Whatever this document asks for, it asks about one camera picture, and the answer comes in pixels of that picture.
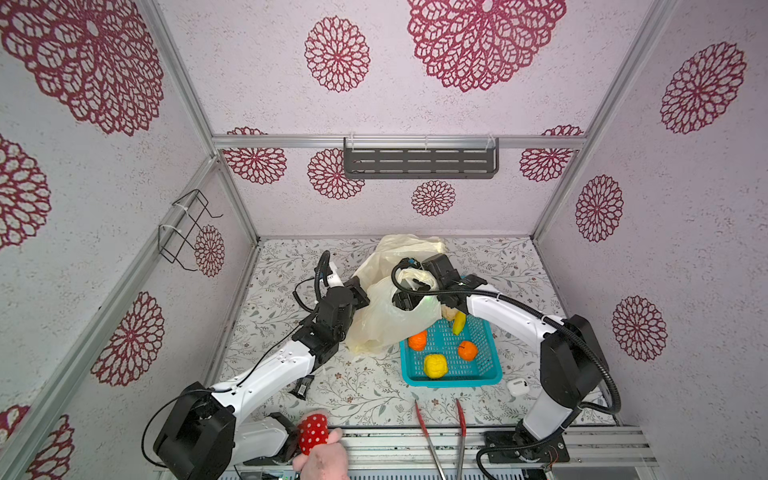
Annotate cream plastic bag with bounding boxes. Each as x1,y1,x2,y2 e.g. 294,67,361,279
345,234,446,355

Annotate white earbuds case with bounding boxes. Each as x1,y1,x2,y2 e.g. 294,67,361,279
506,378,530,398

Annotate teal plastic basket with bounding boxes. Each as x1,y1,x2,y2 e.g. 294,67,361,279
400,316,502,389

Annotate pink plush toy red cap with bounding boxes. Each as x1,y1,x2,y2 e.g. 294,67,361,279
292,410,350,480

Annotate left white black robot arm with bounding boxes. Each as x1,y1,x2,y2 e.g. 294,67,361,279
141,251,369,479

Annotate red metal tongs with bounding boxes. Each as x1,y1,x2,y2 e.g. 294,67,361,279
413,398,468,480

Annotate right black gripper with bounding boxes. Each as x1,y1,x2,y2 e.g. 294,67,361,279
383,284,444,318

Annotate grey wall shelf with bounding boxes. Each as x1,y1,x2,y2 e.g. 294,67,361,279
342,138,500,180

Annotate small black clip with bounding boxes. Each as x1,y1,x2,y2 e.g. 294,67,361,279
290,375,315,401

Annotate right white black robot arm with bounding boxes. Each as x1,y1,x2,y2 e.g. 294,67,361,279
390,254,622,463

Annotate yellow banana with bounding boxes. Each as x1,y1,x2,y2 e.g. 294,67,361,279
452,311,467,336

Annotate yellow lemon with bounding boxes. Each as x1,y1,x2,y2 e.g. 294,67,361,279
423,354,449,380

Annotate black wire wall rack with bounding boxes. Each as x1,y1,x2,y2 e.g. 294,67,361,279
156,189,226,277

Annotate orange fruit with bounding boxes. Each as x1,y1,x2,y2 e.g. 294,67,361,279
457,341,479,362
407,330,428,352

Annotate beige garlic bulb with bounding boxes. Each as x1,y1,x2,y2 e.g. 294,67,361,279
441,304,459,322

